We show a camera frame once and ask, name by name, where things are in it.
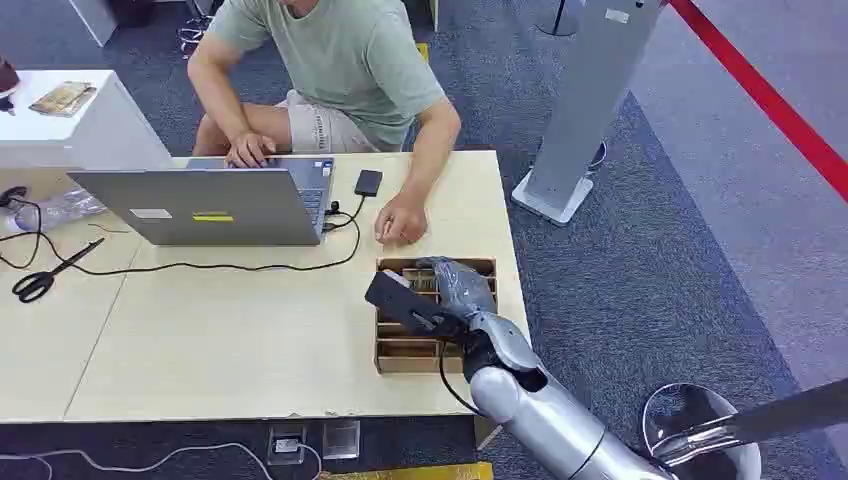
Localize white furniture corner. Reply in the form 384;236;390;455
68;0;121;48

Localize black round stand base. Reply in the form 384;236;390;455
535;0;582;38

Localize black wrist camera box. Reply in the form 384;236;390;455
364;270;466;339

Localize wooden card box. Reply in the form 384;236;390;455
374;256;499;376

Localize white floor cable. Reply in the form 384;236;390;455
0;441;325;480

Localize chrome stanchion base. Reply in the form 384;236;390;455
640;382;764;480

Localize yellow floor strip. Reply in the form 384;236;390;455
320;461;496;480

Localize white cabinet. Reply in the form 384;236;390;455
0;69;176;200

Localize chrome stool base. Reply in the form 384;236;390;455
176;0;218;59

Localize person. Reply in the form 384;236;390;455
187;0;463;247

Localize black phone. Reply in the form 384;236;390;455
353;169;385;199

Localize person's left hand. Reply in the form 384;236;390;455
373;192;430;247

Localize floor power outlet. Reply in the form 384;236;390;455
267;426;309;467

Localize grey slanted pillar stand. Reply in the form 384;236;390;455
510;0;668;227

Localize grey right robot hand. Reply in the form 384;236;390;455
415;256;499;324

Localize black desk cable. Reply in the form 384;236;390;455
0;195;367;277

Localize dark red object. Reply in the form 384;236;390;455
0;56;22;115

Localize clear plastic bag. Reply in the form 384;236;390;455
3;187;109;235

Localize person's right hand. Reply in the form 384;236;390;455
224;131;279;170

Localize clear floor plate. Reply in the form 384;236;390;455
321;419;362;461

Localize silver laptop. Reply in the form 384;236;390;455
67;155;336;248

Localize black scissors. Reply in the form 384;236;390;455
11;237;107;305

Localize dark stanchion post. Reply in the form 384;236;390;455
652;377;848;467

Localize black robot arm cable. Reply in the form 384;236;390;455
437;336;490;419

